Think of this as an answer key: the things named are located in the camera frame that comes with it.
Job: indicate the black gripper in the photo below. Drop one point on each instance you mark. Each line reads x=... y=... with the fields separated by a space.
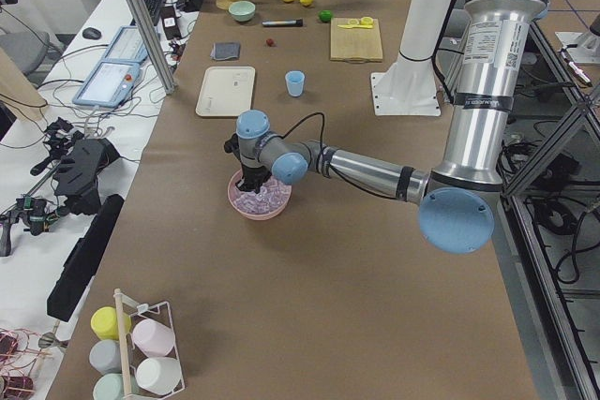
x=251 y=176

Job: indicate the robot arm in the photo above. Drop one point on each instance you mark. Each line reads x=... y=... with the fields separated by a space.
x=456 y=199

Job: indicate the pink bowl of ice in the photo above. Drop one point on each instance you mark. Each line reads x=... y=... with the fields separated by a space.
x=271 y=200

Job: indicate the light blue plastic cup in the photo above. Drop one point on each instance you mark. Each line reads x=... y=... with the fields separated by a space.
x=295 y=81

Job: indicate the pink cup in rack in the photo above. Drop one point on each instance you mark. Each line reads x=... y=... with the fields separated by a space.
x=153 y=338

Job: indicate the yellow cup in rack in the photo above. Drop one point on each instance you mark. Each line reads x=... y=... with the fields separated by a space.
x=104 y=323

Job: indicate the white cup in rack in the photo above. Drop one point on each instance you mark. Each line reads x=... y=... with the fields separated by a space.
x=159 y=375

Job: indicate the grey cup in rack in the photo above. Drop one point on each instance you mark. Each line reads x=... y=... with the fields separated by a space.
x=105 y=357

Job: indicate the mint cup in rack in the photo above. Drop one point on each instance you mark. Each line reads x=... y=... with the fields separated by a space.
x=109 y=387

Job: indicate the cream rabbit tray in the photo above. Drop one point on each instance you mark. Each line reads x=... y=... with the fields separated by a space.
x=226 y=91

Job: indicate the folded grey cloth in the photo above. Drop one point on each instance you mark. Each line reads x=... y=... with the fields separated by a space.
x=225 y=51

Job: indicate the steel muddler black tip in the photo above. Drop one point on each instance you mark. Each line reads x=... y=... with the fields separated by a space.
x=287 y=23

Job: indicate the mint green bowl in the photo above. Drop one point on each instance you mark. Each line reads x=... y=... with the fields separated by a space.
x=242 y=11

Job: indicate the wooden cutting board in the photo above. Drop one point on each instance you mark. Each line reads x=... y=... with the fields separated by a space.
x=355 y=45

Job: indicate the teach pendant near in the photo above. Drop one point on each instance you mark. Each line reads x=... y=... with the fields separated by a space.
x=108 y=85

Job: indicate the teach pendant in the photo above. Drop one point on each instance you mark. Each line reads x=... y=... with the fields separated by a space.
x=126 y=45
x=108 y=85

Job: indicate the green lime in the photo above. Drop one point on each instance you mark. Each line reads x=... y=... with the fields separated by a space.
x=325 y=16

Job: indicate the yellow plastic knife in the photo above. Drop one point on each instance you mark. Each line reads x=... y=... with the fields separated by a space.
x=355 y=26

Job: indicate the teach pendant far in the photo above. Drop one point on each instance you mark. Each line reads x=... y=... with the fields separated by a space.
x=126 y=45

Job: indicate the lemon slice lower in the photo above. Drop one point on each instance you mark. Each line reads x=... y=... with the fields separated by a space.
x=366 y=21

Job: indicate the black computer mouse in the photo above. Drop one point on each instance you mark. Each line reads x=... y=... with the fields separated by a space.
x=91 y=33

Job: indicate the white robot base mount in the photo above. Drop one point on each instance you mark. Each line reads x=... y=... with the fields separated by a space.
x=408 y=87

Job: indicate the white wire cup rack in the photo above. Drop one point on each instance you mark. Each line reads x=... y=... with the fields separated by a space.
x=129 y=313

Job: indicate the aluminium frame post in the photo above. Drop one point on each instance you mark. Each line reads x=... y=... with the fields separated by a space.
x=151 y=42

